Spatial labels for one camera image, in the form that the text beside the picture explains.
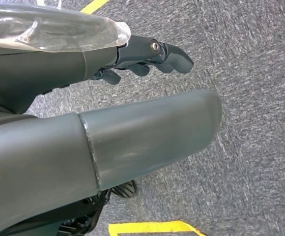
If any black robot foot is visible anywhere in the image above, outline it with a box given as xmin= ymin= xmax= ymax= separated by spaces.
xmin=57 ymin=180 xmax=137 ymax=236

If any yellow floor tape square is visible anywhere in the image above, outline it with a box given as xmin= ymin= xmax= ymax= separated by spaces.
xmin=80 ymin=0 xmax=110 ymax=15
xmin=108 ymin=220 xmax=207 ymax=236

